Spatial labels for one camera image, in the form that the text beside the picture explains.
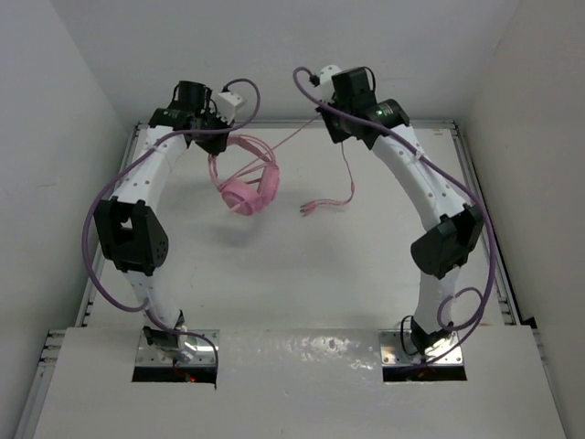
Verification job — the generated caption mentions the pink headphones with cable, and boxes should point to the pink headphones with cable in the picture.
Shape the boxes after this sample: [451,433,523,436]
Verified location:
[207,113,356,218]

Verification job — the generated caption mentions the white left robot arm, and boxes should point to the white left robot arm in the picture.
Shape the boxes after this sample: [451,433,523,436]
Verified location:
[93,80,246,358]

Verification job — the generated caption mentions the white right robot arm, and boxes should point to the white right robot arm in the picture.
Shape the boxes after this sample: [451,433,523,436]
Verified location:
[312,65,484,353]

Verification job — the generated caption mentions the white front cover board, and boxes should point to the white front cover board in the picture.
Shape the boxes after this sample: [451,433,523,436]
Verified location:
[36,327,564,438]

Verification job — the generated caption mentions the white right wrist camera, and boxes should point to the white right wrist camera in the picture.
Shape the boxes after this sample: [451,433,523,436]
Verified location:
[318,65,341,103]

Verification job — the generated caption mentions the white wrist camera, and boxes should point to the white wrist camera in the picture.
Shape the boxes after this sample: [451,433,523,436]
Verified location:
[215,91,246,124]
[318,65,341,103]

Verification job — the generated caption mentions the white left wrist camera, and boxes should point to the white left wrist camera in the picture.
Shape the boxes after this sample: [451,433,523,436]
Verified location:
[215,91,246,124]

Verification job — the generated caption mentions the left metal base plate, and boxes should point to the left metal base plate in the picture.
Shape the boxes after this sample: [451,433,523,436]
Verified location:
[134,327,219,367]

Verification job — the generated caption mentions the metal base plate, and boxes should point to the metal base plate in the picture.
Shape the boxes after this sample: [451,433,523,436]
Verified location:
[134,327,219,367]
[378,328,465,366]

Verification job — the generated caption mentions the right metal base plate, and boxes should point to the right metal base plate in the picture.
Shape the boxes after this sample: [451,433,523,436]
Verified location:
[378,328,465,366]

